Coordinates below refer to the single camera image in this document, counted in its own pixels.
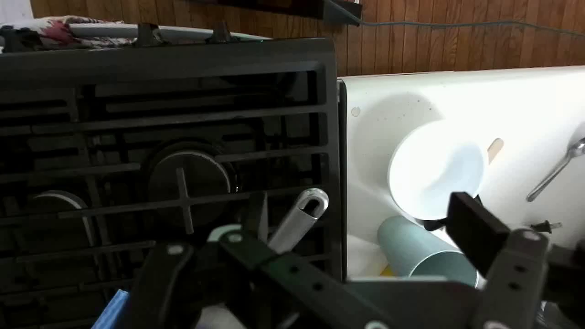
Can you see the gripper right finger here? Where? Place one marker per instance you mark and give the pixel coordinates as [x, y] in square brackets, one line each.
[516, 274]

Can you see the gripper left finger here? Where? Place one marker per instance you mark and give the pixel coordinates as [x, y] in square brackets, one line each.
[301, 283]

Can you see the blue paper towel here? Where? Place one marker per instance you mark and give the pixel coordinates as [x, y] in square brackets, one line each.
[113, 313]

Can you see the black plug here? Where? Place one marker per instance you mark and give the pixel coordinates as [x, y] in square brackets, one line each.
[544, 226]

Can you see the yellow item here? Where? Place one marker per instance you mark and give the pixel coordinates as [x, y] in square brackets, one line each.
[387, 271]

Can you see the metal spoon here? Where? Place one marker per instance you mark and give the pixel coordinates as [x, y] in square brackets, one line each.
[553, 173]

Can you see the teal cup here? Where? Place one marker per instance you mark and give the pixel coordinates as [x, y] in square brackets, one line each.
[411, 246]

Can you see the tan wooden stick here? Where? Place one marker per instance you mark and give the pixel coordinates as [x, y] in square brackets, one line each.
[495, 150]

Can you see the white bowl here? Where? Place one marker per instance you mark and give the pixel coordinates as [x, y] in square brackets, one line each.
[434, 169]

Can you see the large round stove burner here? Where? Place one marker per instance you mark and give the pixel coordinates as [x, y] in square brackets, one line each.
[201, 176]

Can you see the small round stove burner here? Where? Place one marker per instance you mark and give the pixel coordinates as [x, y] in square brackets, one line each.
[59, 201]

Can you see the black gas stove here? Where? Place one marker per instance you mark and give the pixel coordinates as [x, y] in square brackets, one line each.
[160, 68]

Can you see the black shelf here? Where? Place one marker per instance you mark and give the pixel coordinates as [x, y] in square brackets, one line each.
[320, 10]

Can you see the grey rod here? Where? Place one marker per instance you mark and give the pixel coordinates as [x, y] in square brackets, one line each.
[183, 32]

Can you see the floral cloth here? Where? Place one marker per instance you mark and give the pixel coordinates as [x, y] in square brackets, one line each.
[55, 32]

